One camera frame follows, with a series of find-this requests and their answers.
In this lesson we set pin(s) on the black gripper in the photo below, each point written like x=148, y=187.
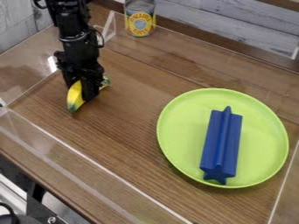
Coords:
x=78, y=61

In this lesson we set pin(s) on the yellow toy banana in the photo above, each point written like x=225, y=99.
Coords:
x=76, y=97

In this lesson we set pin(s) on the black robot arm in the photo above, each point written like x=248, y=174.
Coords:
x=70, y=15

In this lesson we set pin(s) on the green round plate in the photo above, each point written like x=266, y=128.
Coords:
x=182, y=128

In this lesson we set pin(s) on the yellow labelled tin can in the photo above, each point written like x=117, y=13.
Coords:
x=140, y=17

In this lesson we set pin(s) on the blue star-shaped block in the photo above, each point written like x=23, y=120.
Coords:
x=221, y=149

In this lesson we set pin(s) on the clear acrylic tray enclosure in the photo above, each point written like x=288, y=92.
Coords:
x=97, y=158

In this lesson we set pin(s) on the black metal bracket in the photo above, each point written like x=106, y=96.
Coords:
x=37, y=209

